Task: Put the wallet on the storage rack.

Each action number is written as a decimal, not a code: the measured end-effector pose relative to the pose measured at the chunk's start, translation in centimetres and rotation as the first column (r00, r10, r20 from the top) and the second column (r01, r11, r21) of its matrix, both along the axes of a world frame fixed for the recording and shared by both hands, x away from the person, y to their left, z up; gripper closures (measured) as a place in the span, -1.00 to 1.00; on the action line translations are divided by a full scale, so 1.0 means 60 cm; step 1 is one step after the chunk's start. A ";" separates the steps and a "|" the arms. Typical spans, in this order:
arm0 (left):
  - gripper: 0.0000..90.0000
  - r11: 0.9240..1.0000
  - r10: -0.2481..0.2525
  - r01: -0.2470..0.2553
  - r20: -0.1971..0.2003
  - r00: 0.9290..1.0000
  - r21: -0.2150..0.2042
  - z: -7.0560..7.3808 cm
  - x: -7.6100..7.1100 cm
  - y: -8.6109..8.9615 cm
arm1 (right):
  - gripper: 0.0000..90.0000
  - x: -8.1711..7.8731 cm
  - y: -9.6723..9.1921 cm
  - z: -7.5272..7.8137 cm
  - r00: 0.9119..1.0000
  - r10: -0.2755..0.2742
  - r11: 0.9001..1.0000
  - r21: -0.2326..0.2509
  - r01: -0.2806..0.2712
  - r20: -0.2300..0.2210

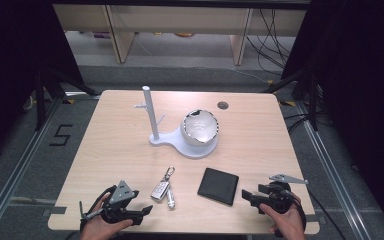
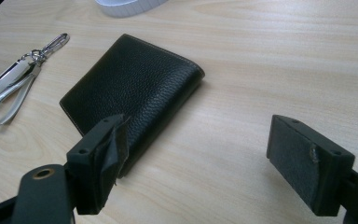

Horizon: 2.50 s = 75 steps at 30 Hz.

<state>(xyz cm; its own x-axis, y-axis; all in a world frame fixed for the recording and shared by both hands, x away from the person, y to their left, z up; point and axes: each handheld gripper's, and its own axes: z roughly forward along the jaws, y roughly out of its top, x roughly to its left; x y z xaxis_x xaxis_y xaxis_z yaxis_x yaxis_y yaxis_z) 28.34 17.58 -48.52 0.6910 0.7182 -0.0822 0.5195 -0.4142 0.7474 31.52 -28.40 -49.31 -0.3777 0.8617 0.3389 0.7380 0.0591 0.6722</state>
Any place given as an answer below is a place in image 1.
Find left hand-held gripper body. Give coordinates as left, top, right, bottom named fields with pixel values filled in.
left=100, top=180, right=144, bottom=225

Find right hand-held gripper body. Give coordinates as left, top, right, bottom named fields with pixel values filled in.
left=263, top=173, right=309, bottom=215

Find silver car key with keyring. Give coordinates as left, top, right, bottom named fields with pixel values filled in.
left=150, top=165, right=177, bottom=210

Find black leather wallet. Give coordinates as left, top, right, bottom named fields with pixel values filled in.
left=197, top=167, right=240, bottom=207

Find person's right hand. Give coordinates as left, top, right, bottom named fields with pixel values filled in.
left=259, top=194, right=307, bottom=240

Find person's left hand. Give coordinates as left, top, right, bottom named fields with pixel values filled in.
left=79, top=193, right=135, bottom=240

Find white key stand with pole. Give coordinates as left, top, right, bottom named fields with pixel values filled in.
left=133, top=85, right=220, bottom=160

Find white bowl with speckled rim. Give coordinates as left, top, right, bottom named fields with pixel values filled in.
left=179, top=109, right=220, bottom=148

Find black metal stand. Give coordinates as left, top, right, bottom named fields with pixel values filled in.
left=34, top=66, right=102, bottom=132
left=263, top=68, right=320, bottom=132

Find dark curtain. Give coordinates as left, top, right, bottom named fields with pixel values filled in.
left=0, top=0, right=85, bottom=168
left=281, top=0, right=384, bottom=234

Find light wooden desk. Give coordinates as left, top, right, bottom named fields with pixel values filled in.
left=52, top=3, right=308, bottom=66

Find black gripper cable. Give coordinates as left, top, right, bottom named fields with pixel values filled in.
left=78, top=185, right=118, bottom=233
left=291, top=188, right=348, bottom=240

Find aluminium floor rail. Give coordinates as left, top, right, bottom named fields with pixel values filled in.
left=0, top=98, right=64, bottom=236
left=294, top=99, right=374, bottom=240

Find black floor cables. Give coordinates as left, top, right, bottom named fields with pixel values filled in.
left=283, top=112, right=312, bottom=134

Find white floor cable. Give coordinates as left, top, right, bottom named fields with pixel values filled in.
left=193, top=65, right=272, bottom=84

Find bundle of black cables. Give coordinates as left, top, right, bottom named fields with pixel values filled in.
left=245, top=8, right=298, bottom=77

